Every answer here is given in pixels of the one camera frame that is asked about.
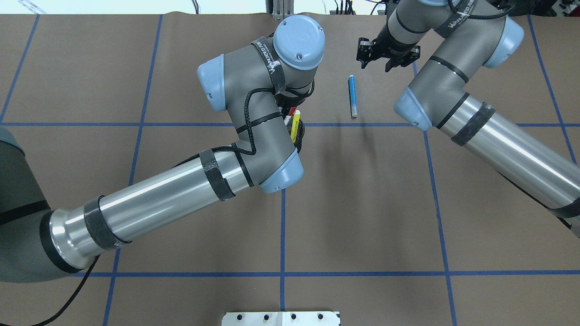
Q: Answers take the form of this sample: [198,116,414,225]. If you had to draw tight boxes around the blue marker pen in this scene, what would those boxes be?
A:
[348,75,358,119]

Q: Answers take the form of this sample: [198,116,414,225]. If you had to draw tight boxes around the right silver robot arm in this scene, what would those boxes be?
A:
[356,0,580,236]

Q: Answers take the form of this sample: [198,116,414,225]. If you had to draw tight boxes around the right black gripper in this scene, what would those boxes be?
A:
[356,25,421,72]

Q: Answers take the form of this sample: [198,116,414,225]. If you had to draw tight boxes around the aluminium frame post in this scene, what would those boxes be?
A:
[266,0,295,21]

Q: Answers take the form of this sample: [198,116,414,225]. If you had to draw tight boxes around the black mesh pen cup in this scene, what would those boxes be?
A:
[293,120,306,153]

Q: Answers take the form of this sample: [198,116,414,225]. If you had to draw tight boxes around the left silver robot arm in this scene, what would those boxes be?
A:
[0,14,325,283]

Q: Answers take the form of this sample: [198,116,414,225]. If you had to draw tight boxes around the yellow highlighter pen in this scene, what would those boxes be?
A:
[290,109,301,143]

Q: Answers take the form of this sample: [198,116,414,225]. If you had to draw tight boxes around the left black camera cable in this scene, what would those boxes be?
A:
[170,88,315,168]

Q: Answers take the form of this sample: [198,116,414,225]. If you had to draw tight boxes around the white pedestal column base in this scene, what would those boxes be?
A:
[221,310,341,326]

